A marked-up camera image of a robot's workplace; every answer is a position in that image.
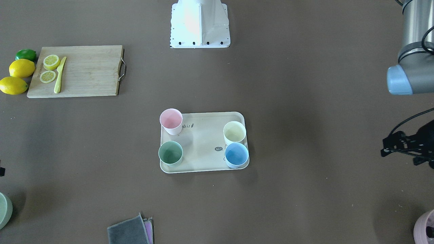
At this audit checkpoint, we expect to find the yellow plastic knife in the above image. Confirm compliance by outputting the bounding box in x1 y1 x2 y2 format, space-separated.
53 57 67 93

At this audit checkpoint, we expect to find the pink bowl with ice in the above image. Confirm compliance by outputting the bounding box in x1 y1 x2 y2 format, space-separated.
413 210 434 244

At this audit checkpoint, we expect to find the light blue cup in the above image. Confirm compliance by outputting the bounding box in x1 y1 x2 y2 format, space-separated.
224 142 249 168

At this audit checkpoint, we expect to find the green bowl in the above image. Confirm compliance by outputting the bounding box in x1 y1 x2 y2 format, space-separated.
0 193 13 229

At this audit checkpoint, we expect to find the whole lemon near board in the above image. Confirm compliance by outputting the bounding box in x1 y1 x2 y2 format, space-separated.
9 59 35 78

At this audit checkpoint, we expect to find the wooden cutting board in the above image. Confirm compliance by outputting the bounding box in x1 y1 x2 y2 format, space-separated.
27 45 125 98

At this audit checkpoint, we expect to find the green lime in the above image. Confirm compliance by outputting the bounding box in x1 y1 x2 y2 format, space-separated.
15 48 37 62

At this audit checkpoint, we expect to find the cream rabbit tray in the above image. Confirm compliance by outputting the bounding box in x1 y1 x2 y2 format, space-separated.
160 111 245 174

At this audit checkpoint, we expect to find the pink cup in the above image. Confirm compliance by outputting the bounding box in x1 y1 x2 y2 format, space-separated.
159 108 183 135

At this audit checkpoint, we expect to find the green cup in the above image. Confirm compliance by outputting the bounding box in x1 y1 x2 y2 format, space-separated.
158 141 183 167

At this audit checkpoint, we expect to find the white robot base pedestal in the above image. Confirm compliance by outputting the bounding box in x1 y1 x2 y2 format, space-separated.
170 0 231 48

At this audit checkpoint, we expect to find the purple cloth underneath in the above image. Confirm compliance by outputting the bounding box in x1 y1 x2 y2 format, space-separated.
143 217 154 244

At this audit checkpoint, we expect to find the cream white cup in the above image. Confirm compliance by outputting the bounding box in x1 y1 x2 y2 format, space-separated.
223 121 246 146

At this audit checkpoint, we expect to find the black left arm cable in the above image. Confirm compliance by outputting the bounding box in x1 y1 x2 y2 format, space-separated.
391 0 434 138

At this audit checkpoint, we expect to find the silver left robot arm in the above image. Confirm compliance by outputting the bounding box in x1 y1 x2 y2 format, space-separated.
381 0 434 168

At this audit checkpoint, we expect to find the upper lemon slice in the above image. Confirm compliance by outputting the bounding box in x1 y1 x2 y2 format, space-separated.
42 55 61 70

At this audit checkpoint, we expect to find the lower lemon slice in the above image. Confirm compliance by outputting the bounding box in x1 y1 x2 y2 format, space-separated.
39 70 56 84

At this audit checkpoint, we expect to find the grey folded cloth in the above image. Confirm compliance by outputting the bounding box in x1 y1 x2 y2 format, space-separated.
107 214 148 244

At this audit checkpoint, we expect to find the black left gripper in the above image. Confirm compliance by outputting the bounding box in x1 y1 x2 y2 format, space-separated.
381 125 434 169

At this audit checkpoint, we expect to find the lemon slice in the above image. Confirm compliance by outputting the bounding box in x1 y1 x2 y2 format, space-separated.
42 55 61 70
39 70 56 84

